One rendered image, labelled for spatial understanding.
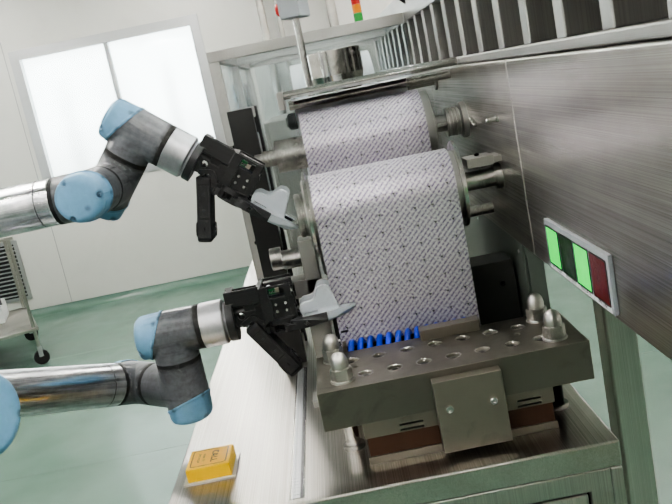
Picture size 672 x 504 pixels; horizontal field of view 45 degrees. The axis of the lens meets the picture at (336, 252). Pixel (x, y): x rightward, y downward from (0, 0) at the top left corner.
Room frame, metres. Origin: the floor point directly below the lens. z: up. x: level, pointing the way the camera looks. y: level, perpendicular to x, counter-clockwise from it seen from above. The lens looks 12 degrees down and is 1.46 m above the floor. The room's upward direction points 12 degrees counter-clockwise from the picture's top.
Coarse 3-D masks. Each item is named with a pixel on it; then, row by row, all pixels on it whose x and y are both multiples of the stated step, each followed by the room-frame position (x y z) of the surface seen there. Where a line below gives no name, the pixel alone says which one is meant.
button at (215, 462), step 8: (216, 448) 1.24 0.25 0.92; (224, 448) 1.23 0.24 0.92; (232, 448) 1.23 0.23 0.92; (192, 456) 1.23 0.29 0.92; (200, 456) 1.22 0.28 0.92; (208, 456) 1.22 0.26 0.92; (216, 456) 1.21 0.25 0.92; (224, 456) 1.20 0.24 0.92; (232, 456) 1.22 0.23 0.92; (192, 464) 1.20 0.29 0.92; (200, 464) 1.19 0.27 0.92; (208, 464) 1.19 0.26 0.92; (216, 464) 1.18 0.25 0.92; (224, 464) 1.18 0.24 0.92; (232, 464) 1.20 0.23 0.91; (192, 472) 1.18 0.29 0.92; (200, 472) 1.18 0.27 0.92; (208, 472) 1.18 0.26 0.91; (216, 472) 1.18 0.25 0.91; (224, 472) 1.18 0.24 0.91; (192, 480) 1.18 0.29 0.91; (200, 480) 1.18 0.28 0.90
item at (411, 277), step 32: (448, 224) 1.31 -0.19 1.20; (352, 256) 1.31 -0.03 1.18; (384, 256) 1.31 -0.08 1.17; (416, 256) 1.31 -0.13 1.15; (448, 256) 1.31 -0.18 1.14; (352, 288) 1.31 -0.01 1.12; (384, 288) 1.31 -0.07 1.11; (416, 288) 1.31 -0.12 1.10; (448, 288) 1.31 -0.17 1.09; (352, 320) 1.31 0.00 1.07; (384, 320) 1.31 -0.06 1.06; (416, 320) 1.31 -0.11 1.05; (448, 320) 1.31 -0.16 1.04
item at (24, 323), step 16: (0, 240) 5.29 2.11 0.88; (16, 272) 5.32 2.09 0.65; (16, 288) 6.06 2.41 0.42; (0, 304) 5.68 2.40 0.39; (0, 320) 5.65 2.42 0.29; (16, 320) 5.66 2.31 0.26; (32, 320) 5.33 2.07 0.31; (0, 336) 5.26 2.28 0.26; (16, 336) 5.26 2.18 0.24; (32, 336) 6.06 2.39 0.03; (48, 352) 5.35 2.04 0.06
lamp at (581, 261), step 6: (576, 246) 0.96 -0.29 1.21; (576, 252) 0.96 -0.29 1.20; (582, 252) 0.94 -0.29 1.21; (576, 258) 0.97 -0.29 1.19; (582, 258) 0.94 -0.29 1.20; (576, 264) 0.97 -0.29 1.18; (582, 264) 0.95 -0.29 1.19; (582, 270) 0.95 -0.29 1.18; (588, 270) 0.92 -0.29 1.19; (582, 276) 0.95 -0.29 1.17; (588, 276) 0.93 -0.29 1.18; (582, 282) 0.96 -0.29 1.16; (588, 282) 0.93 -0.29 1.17; (588, 288) 0.93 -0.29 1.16
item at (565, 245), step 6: (564, 240) 1.01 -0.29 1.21; (564, 246) 1.01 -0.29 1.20; (570, 246) 0.99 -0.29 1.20; (564, 252) 1.02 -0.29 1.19; (570, 252) 0.99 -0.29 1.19; (564, 258) 1.02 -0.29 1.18; (570, 258) 0.99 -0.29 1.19; (564, 264) 1.03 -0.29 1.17; (570, 264) 1.00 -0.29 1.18; (564, 270) 1.03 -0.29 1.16; (570, 270) 1.00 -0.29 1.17
